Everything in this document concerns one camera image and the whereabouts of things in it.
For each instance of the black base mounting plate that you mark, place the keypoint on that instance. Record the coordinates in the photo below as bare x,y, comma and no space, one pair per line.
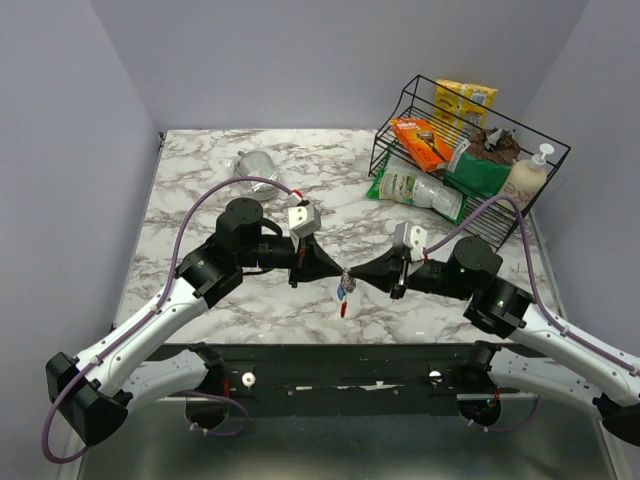
319,380

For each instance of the green white wipes pack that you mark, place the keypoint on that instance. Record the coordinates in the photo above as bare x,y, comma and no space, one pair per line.
403,183

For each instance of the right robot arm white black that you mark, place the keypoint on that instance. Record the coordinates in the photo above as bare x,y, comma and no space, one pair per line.
572,366

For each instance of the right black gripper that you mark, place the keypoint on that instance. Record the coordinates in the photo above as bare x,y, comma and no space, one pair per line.
384,273

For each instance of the silver foil pouch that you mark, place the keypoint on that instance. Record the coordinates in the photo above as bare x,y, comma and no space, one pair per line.
256,163

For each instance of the brown green chocolate bag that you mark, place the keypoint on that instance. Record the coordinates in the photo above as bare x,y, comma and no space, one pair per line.
480,164

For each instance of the red carabiner keyring with chain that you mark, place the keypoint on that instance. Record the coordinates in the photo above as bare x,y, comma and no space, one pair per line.
346,275

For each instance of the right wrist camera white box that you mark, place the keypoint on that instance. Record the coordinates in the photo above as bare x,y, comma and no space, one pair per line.
410,241

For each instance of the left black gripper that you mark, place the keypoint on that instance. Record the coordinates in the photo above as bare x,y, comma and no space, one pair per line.
311,263

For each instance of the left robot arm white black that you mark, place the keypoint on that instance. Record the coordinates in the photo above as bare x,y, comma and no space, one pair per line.
96,389

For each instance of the black wire rack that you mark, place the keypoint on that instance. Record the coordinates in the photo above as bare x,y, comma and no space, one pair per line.
417,100

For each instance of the orange razor box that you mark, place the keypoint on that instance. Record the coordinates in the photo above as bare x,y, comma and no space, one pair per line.
425,146

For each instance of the cream lotion pump bottle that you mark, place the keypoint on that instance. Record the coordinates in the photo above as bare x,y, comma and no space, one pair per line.
527,177

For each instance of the yellow snack packet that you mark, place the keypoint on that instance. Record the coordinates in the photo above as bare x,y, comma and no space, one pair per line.
462,108

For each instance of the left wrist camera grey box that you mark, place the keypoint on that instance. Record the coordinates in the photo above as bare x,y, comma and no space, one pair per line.
303,220

